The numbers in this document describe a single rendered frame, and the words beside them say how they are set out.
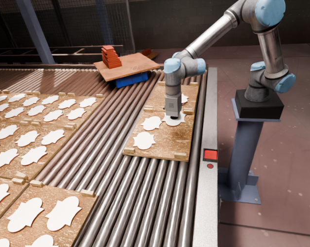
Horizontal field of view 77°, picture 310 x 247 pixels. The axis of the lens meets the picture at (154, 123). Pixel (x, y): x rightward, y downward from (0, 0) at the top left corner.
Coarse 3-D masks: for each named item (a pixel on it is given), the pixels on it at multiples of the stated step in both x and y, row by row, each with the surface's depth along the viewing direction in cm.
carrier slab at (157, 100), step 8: (160, 88) 160; (184, 88) 156; (192, 88) 155; (152, 96) 151; (160, 96) 150; (192, 96) 145; (152, 104) 141; (160, 104) 140; (184, 104) 137; (192, 104) 136
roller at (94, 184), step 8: (160, 72) 195; (152, 80) 178; (152, 88) 171; (144, 96) 156; (136, 112) 138; (128, 120) 130; (128, 128) 125; (120, 136) 117; (120, 144) 114; (112, 152) 107; (104, 160) 102; (112, 160) 105; (104, 168) 99; (96, 176) 94; (96, 184) 92
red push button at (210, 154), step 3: (207, 150) 100; (210, 150) 100; (207, 153) 98; (210, 153) 98; (213, 153) 98; (216, 153) 98; (204, 156) 97; (207, 156) 97; (210, 156) 97; (213, 156) 96; (216, 156) 96
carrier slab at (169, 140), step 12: (144, 120) 126; (192, 120) 121; (156, 132) 114; (168, 132) 113; (180, 132) 112; (132, 144) 108; (156, 144) 106; (168, 144) 105; (180, 144) 105; (144, 156) 101; (156, 156) 99; (168, 156) 98
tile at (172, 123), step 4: (180, 112) 107; (168, 116) 105; (180, 116) 104; (184, 116) 104; (164, 120) 102; (168, 120) 102; (172, 120) 102; (176, 120) 101; (180, 120) 101; (168, 124) 99; (172, 124) 99; (176, 124) 98
